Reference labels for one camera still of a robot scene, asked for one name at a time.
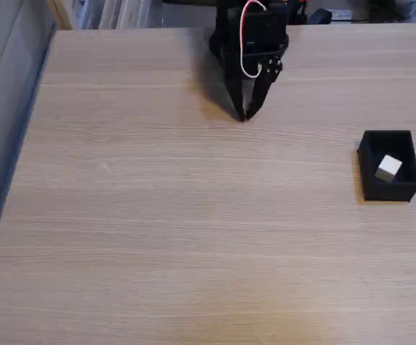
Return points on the white block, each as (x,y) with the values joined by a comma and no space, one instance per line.
(390,166)

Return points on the black open box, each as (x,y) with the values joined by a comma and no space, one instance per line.
(391,190)

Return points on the dark blue object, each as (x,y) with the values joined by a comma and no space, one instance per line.
(319,17)

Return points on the white label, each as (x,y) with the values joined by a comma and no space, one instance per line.
(341,14)

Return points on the light wooden frame board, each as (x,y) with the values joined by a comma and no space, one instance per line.
(61,14)

